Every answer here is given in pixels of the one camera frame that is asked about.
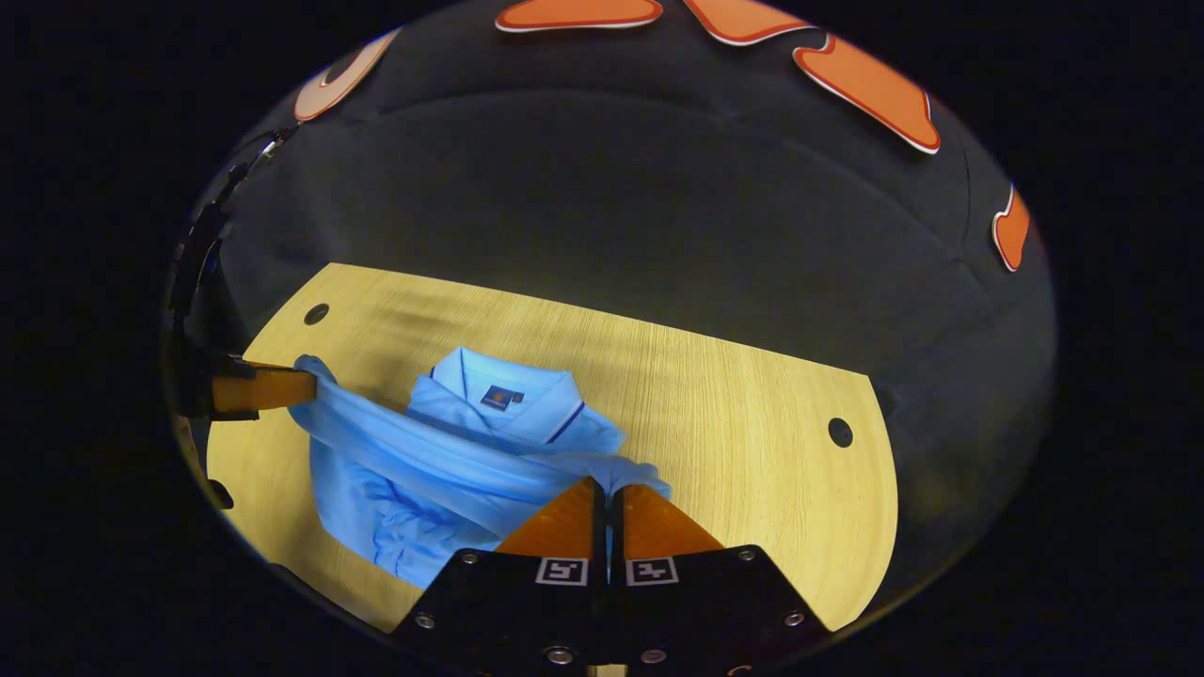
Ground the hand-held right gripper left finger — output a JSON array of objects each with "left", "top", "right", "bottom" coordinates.
[{"left": 390, "top": 476, "right": 610, "bottom": 677}]

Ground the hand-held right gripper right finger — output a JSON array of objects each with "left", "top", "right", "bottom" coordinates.
[{"left": 610, "top": 482, "right": 833, "bottom": 677}]

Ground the light blue T-shirt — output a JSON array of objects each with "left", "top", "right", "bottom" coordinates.
[{"left": 287, "top": 346, "right": 673, "bottom": 589}]

